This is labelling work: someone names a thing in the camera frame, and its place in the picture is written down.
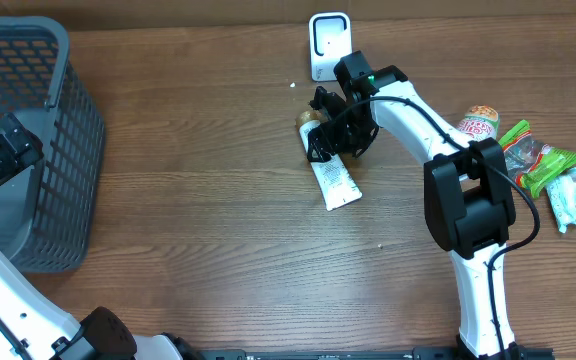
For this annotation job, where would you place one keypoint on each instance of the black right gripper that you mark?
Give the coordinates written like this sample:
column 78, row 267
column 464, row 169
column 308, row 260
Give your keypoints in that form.
column 330, row 142

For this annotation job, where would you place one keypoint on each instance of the cup noodles container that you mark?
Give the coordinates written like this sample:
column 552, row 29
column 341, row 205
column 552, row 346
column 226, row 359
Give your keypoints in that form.
column 480, row 122

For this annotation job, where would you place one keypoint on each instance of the colourful candy bag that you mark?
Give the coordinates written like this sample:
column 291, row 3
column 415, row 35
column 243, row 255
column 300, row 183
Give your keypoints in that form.
column 531, row 163

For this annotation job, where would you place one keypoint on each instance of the teal snack packet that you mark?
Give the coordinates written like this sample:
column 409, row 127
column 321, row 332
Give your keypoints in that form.
column 562, row 195

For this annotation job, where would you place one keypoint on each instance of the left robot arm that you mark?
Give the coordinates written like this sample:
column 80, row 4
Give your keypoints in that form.
column 31, row 326

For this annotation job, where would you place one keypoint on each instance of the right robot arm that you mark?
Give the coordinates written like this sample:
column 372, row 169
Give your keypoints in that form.
column 468, row 205

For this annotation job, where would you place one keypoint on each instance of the white barcode scanner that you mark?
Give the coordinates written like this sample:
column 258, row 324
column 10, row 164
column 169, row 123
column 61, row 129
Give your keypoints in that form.
column 330, row 39

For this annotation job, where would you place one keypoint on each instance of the dark grey plastic basket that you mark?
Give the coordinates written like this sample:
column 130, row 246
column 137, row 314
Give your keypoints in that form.
column 46, row 210

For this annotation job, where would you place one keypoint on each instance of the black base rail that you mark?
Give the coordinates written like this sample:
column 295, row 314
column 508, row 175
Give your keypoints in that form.
column 418, row 353

